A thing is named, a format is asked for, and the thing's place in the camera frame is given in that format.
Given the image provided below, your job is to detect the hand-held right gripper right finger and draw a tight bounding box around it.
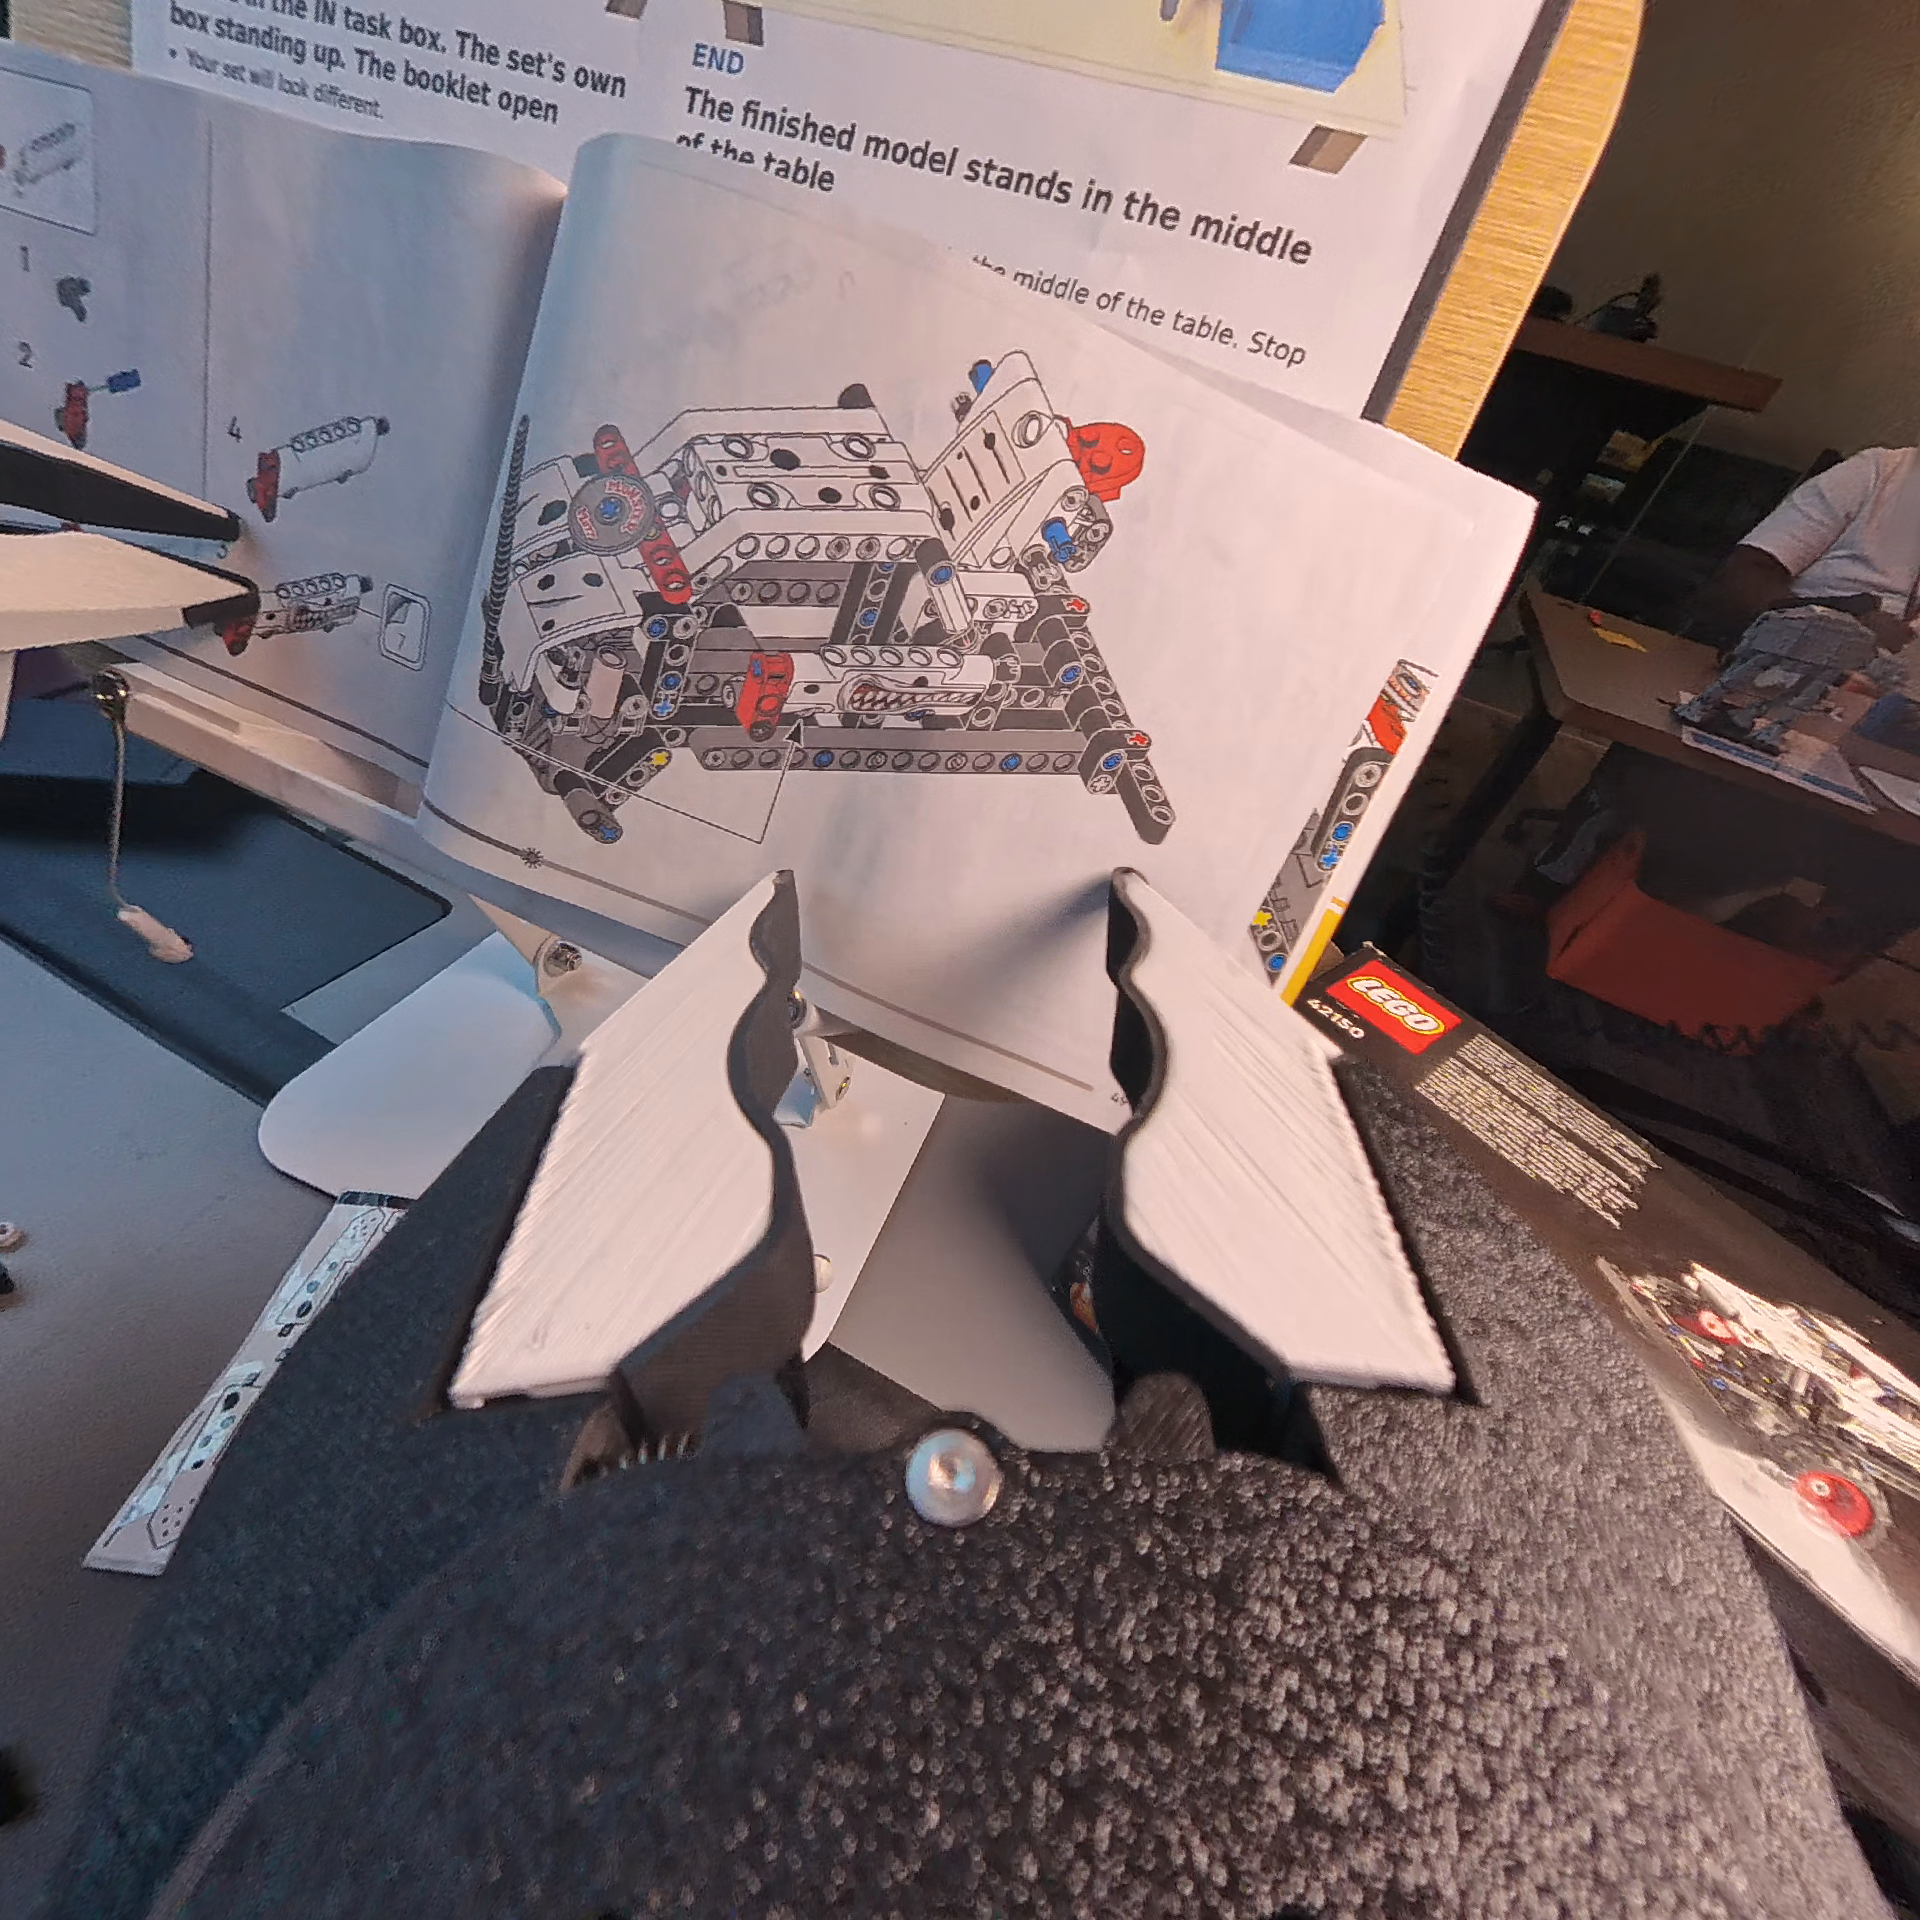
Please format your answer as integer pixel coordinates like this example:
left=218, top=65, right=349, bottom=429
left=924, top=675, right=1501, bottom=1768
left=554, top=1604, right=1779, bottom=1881
left=1096, top=870, right=1457, bottom=1396

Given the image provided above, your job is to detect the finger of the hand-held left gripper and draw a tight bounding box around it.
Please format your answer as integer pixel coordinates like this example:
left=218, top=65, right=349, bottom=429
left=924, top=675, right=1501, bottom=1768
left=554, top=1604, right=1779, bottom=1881
left=0, top=541, right=256, bottom=648
left=0, top=421, right=242, bottom=548

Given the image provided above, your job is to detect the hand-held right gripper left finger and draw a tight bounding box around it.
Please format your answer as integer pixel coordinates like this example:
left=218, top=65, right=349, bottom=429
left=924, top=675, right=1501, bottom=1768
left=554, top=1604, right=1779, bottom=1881
left=451, top=870, right=819, bottom=1405

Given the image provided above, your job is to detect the building instruction booklet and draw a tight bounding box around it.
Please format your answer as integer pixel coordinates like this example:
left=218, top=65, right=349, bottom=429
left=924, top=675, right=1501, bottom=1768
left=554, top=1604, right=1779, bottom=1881
left=0, top=46, right=1538, bottom=1126

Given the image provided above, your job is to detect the printed task sheet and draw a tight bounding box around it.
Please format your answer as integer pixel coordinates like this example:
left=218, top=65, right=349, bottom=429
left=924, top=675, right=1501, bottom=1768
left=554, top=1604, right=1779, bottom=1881
left=128, top=0, right=1562, bottom=422

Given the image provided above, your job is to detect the black toy set box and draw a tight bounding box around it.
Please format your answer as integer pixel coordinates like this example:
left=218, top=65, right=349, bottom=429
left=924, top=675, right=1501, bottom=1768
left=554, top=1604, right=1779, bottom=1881
left=1275, top=930, right=1920, bottom=1713

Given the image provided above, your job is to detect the white book stand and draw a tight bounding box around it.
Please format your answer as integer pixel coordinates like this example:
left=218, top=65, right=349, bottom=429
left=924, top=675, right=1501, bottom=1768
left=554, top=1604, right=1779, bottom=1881
left=91, top=661, right=1144, bottom=1443

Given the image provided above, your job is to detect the sticker sheet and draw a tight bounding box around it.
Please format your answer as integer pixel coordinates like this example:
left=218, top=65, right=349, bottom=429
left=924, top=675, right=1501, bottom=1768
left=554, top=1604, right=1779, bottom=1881
left=84, top=1196, right=406, bottom=1578

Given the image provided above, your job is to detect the orange chair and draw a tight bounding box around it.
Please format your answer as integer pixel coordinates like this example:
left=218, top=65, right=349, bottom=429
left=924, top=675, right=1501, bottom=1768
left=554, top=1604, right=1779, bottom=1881
left=1546, top=835, right=1837, bottom=1038

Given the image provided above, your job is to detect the wooden background table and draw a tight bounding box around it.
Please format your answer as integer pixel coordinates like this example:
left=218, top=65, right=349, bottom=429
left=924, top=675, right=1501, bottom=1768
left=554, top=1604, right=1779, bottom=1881
left=1501, top=316, right=1788, bottom=422

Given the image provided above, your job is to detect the wooden board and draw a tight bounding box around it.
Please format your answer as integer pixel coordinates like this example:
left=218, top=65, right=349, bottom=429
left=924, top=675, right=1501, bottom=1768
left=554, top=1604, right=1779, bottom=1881
left=1368, top=0, right=1645, bottom=457

